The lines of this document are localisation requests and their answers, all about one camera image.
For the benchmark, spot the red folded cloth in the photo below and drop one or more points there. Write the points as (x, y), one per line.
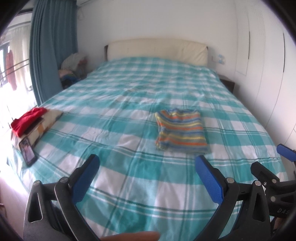
(26, 120)

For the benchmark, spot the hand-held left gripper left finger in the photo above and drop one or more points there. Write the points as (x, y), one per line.
(84, 180)

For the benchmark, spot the beige patterned folded cloth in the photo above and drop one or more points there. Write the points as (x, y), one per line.
(51, 117)

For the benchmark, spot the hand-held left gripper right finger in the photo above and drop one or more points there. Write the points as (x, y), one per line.
(209, 180)

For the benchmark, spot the white wardrobe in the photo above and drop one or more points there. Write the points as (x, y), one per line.
(266, 69)

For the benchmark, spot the blue curtain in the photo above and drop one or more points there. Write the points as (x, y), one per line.
(50, 46)

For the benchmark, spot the hanging red garment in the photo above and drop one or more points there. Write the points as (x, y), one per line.
(11, 69)

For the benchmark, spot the dark wooden nightstand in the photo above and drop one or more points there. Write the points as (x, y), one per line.
(227, 83)

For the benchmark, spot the black smartphone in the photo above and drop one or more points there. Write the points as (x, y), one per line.
(27, 151)

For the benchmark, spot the bed with teal plaid sheet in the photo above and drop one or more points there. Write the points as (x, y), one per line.
(115, 115)

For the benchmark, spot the striped knit sweater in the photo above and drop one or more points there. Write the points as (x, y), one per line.
(180, 129)

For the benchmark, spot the pile of clothes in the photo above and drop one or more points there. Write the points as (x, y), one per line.
(71, 61)

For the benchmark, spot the cream padded headboard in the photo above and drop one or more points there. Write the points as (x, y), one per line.
(157, 48)

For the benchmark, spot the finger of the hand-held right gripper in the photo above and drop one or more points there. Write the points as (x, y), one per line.
(286, 151)
(263, 172)

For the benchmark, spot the person's left hand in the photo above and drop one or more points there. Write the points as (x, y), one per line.
(134, 236)

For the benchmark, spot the metal window rail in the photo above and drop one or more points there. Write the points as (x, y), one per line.
(22, 62)

